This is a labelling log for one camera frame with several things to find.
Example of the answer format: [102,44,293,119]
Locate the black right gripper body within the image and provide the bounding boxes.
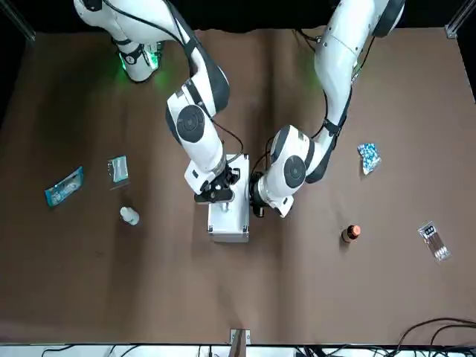
[207,164,241,191]

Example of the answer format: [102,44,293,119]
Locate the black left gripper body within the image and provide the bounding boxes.
[249,170,263,206]

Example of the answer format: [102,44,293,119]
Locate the silver aluminium medicine case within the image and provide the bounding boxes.
[206,152,251,244]

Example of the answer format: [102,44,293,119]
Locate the small white plastic bottle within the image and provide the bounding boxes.
[119,206,141,226]

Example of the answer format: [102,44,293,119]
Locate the clear zip bag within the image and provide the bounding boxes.
[106,155,131,191]

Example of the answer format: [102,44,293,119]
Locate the brown bottle orange cap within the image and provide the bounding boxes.
[341,224,362,244]

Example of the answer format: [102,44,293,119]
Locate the blue white pill packet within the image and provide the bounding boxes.
[356,142,383,176]

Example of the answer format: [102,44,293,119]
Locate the blue snack packet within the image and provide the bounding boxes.
[44,166,85,208]

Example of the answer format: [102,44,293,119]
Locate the clear swab packet black label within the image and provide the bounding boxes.
[416,220,452,263]

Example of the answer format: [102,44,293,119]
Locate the aluminium corner strut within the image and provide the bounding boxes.
[0,0,36,42]
[445,0,476,39]

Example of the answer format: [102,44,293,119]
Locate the aluminium frame post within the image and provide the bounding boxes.
[229,328,251,357]

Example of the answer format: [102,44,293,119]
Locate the black desk cable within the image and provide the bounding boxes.
[393,317,476,357]

